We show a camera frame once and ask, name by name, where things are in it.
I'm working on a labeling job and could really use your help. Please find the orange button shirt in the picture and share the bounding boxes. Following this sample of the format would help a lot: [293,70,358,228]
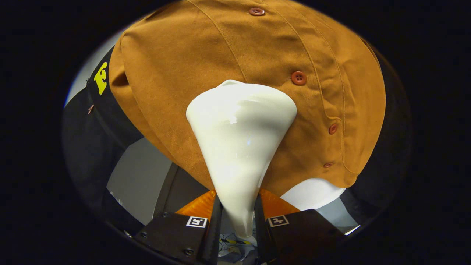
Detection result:
[109,0,386,197]

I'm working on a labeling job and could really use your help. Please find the tangled coloured cables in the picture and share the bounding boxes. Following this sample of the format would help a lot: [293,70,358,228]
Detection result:
[220,233,257,258]

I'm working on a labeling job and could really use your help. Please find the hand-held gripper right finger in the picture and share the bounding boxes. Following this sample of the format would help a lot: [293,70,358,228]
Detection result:
[254,188,346,264]

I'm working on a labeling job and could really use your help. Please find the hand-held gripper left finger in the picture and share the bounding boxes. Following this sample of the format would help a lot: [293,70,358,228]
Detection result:
[134,190,223,265]

